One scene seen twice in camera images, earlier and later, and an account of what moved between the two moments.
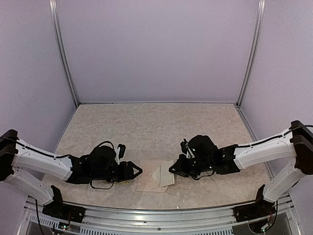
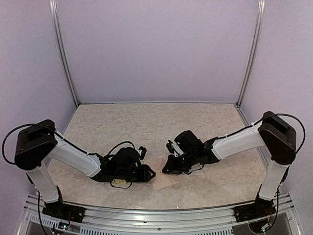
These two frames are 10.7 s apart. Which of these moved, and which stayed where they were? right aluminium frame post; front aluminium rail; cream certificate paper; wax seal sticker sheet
Moved: cream certificate paper
Stayed: front aluminium rail; wax seal sticker sheet; right aluminium frame post
